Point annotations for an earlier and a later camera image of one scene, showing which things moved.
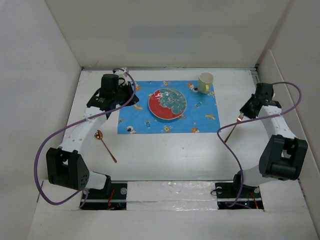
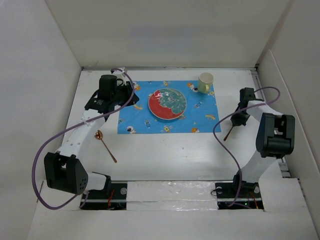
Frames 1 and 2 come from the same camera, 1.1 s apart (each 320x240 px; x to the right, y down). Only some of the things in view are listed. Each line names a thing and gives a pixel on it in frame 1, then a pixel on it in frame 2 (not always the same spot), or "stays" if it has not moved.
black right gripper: [244, 109] -> [237, 121]
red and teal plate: [167, 103] stays
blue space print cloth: [201, 115] stays
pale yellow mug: [205, 82] stays
